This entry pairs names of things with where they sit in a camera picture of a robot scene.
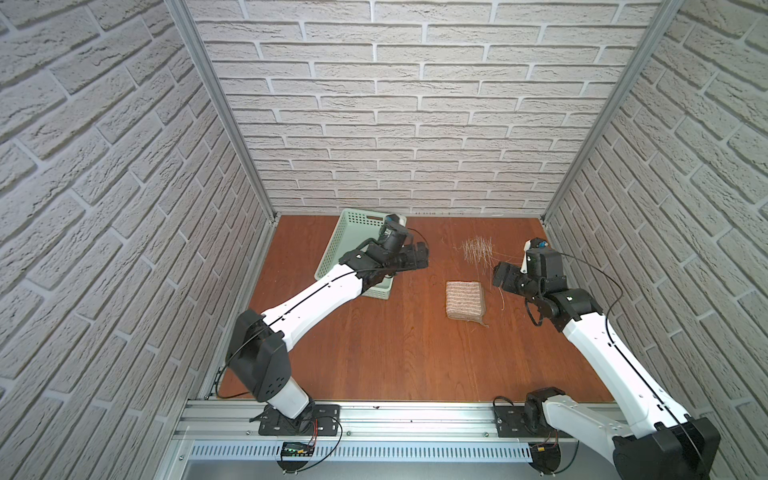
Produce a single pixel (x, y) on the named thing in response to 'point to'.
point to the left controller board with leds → (297, 449)
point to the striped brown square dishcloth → (465, 301)
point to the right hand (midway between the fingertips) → (503, 270)
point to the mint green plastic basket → (351, 228)
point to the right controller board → (545, 457)
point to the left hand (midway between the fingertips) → (413, 244)
